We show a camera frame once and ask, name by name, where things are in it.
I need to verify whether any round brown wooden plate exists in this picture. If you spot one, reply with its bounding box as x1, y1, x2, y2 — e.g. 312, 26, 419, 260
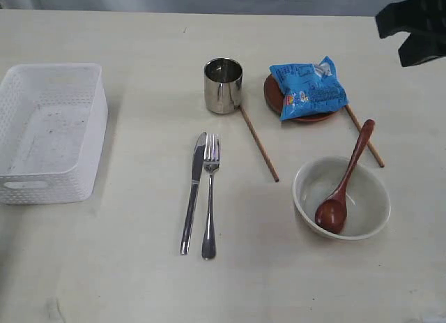
263, 74, 335, 123

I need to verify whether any white perforated plastic basket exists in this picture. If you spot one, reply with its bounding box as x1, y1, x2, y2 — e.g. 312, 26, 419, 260
1, 63, 108, 205

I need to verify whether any white ceramic bowl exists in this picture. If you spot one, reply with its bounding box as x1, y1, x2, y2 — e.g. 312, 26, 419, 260
292, 156, 391, 241

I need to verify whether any brown wooden chopstick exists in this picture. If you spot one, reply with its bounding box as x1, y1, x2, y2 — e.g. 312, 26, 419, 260
345, 105, 385, 168
239, 105, 279, 183

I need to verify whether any silver metal fork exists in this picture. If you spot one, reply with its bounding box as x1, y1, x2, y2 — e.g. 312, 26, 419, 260
201, 134, 220, 260

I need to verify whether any brown wooden spoon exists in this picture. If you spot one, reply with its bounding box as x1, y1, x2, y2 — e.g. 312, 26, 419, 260
315, 119, 375, 234

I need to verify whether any shiny steel cup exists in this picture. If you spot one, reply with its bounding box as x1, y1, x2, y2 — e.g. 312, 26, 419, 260
203, 57, 243, 114

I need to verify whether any blue snack packet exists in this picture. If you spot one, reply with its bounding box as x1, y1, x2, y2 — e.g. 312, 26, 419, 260
269, 56, 348, 121

